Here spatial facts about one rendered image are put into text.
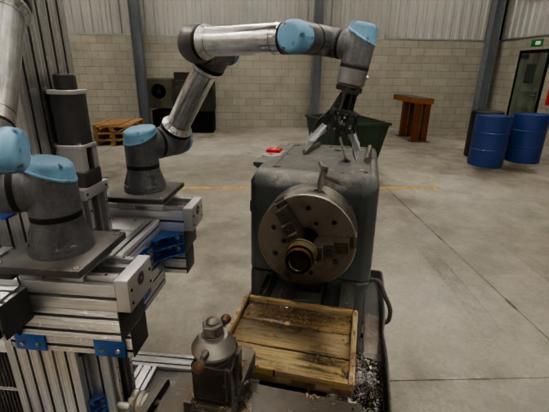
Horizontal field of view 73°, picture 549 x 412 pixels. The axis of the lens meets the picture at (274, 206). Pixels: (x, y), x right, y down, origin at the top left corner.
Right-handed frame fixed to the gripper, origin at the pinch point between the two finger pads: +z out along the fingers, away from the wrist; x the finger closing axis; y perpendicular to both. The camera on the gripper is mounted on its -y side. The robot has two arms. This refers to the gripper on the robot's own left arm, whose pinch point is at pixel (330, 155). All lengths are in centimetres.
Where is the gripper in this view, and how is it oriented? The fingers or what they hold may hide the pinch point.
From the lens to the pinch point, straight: 111.2
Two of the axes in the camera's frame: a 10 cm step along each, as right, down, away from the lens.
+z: -1.8, 9.1, 3.7
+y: 0.1, 3.8, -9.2
